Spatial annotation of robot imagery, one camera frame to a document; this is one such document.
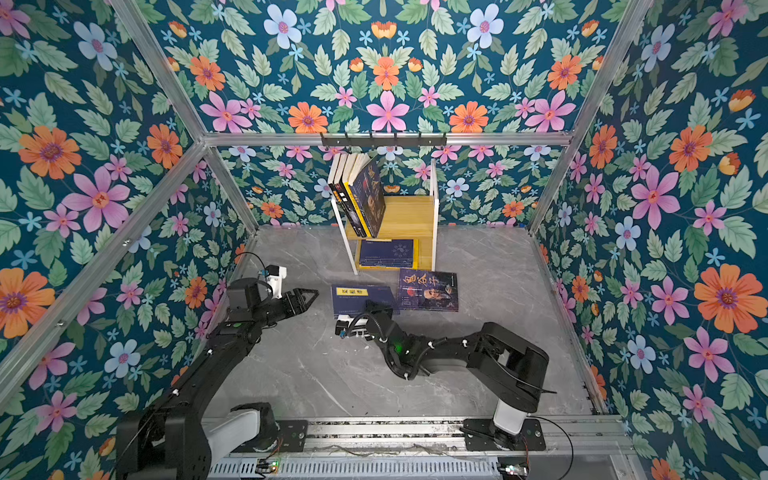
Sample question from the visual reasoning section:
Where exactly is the black book standing on shelf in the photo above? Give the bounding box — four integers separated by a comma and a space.
327, 153, 347, 204

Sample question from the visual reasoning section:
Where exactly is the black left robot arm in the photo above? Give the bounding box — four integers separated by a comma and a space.
115, 278, 319, 479

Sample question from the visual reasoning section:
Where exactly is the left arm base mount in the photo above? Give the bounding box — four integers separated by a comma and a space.
235, 420, 309, 454

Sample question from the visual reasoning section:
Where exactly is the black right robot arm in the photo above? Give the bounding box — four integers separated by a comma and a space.
337, 301, 550, 438

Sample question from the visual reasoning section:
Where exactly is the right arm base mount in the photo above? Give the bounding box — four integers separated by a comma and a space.
459, 418, 546, 452

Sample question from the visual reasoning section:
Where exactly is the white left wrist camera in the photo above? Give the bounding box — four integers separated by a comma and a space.
265, 265, 287, 299

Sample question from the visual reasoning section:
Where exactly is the black wall hook rail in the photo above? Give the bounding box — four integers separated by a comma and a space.
320, 133, 448, 149

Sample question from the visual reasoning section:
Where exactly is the purple portrait book top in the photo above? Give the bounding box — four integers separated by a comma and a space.
354, 154, 386, 238

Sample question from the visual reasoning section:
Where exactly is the black wolf cover book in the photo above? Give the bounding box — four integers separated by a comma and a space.
338, 153, 365, 237

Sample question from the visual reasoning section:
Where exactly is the aluminium front rail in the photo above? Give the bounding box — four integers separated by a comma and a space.
140, 416, 637, 457

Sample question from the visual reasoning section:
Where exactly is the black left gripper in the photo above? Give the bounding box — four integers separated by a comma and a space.
249, 287, 318, 330

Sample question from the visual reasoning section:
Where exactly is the yellow cartoon book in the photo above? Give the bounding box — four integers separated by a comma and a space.
343, 153, 372, 238

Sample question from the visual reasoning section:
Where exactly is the wooden white frame shelf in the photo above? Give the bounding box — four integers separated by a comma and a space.
331, 163, 439, 274

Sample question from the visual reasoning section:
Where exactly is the navy book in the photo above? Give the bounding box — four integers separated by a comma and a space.
358, 239, 418, 269
331, 284, 398, 318

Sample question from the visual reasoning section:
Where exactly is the purple book underneath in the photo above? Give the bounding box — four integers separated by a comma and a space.
397, 269, 459, 312

